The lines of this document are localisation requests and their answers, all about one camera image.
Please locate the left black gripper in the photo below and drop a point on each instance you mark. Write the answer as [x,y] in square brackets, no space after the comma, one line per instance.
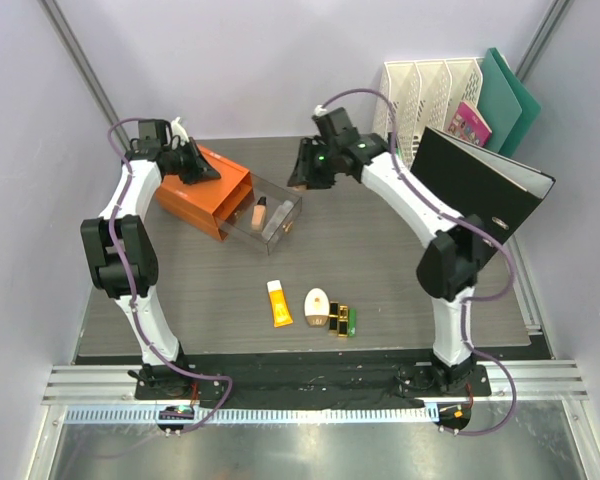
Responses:
[193,163]

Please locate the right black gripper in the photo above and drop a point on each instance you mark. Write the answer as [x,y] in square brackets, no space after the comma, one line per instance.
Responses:
[303,173]

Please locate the clear liquid bottle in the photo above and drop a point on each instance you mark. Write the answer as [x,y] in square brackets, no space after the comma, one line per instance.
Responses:
[276,220]

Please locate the beige foundation bottle black cap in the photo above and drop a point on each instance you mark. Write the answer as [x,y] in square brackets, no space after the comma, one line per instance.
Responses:
[259,214]

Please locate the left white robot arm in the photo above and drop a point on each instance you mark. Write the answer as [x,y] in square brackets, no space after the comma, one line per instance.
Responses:
[122,261]

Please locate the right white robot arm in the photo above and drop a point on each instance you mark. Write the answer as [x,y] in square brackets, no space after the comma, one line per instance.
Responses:
[453,246]

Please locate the orange drawer organizer box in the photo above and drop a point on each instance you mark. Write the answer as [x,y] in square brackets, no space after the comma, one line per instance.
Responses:
[207,205]

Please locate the clear acrylic drawer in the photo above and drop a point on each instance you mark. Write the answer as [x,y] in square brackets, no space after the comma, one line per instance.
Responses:
[238,224]

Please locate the cream oval compact bottle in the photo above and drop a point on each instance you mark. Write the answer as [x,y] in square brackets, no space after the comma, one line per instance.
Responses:
[316,307]

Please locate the orange white tube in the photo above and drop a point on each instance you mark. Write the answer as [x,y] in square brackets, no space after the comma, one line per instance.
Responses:
[280,311]

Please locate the white mesh file rack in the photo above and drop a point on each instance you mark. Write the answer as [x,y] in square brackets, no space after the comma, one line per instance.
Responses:
[426,93]

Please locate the green lipstick box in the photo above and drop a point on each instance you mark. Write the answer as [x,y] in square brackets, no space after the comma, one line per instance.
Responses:
[352,323]

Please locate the pink booklet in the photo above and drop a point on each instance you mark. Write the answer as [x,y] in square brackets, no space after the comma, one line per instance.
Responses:
[467,124]

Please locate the black lever arch binder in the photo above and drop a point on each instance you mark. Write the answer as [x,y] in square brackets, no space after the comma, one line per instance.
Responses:
[471,180]

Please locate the green folder front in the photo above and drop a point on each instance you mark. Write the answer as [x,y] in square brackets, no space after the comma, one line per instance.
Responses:
[497,103]

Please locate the green folder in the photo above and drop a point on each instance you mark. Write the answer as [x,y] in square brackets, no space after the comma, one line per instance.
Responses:
[497,103]
[530,107]

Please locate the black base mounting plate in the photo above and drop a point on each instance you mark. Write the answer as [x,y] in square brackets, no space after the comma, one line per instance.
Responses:
[319,380]

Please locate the green folder back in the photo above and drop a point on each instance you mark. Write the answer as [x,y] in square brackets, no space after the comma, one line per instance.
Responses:
[530,107]

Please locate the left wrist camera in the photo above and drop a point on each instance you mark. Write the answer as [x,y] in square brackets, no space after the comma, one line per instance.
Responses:
[154,132]

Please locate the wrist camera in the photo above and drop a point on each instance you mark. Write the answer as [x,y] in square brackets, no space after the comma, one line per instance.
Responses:
[154,132]
[335,128]

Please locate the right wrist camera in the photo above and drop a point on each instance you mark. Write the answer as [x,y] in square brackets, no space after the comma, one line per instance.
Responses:
[335,128]

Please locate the white slotted cable duct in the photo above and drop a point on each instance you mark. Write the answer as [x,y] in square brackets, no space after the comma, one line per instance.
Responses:
[179,415]

